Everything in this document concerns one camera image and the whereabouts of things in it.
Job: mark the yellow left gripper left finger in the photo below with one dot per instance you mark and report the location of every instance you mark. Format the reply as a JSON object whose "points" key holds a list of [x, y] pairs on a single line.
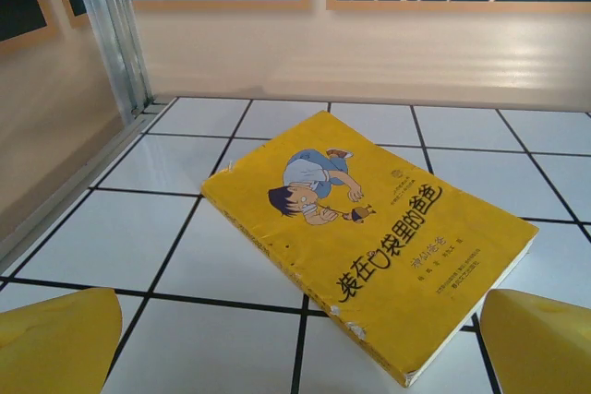
{"points": [[55, 343]]}

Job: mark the yellow cartoon cover book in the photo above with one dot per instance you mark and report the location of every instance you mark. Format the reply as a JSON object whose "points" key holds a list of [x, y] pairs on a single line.
{"points": [[397, 246]]}

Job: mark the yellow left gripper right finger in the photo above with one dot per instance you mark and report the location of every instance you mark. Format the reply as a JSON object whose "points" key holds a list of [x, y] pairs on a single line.
{"points": [[540, 348]]}

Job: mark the aluminium frame post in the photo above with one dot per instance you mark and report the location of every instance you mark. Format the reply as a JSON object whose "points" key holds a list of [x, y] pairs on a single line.
{"points": [[115, 43]]}

